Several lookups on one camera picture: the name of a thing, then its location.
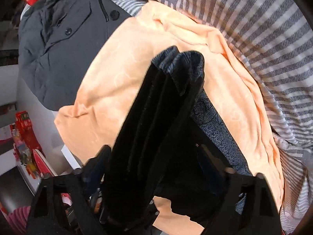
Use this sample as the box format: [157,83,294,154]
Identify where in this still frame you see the black pants with patterned lining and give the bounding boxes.
[100,46,250,233]

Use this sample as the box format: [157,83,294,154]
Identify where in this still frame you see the red printed packaging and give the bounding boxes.
[10,111,57,179]

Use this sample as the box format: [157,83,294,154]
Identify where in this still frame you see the white shelf unit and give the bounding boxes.
[0,63,81,201]

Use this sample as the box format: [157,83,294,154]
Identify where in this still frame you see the orange blanket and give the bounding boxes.
[55,1,284,234]

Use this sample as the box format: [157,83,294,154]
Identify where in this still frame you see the dark grey jacket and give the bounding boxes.
[19,0,130,111]

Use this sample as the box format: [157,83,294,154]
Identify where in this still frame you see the grey white striped duvet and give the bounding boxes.
[112,0,312,234]

